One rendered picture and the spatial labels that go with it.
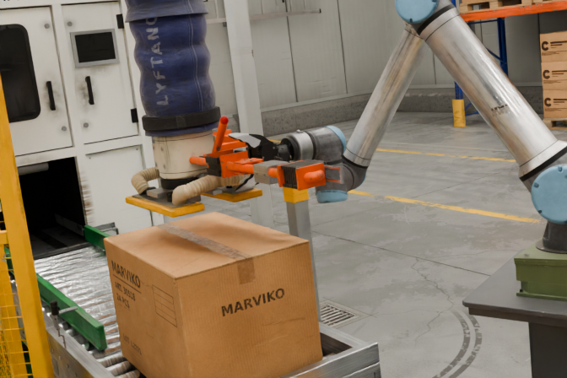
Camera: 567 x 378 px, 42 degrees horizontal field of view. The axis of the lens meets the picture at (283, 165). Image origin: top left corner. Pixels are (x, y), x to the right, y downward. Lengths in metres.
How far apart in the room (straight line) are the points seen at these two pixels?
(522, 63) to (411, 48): 9.85
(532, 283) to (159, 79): 1.15
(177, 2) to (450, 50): 0.74
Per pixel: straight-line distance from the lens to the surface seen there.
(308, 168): 1.63
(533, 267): 2.07
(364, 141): 2.18
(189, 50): 2.08
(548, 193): 1.89
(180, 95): 2.07
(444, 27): 1.94
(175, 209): 2.01
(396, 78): 2.13
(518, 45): 11.97
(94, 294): 3.26
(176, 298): 1.91
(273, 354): 2.07
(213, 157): 1.93
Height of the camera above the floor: 1.49
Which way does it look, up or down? 9 degrees down
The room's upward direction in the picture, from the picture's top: 7 degrees counter-clockwise
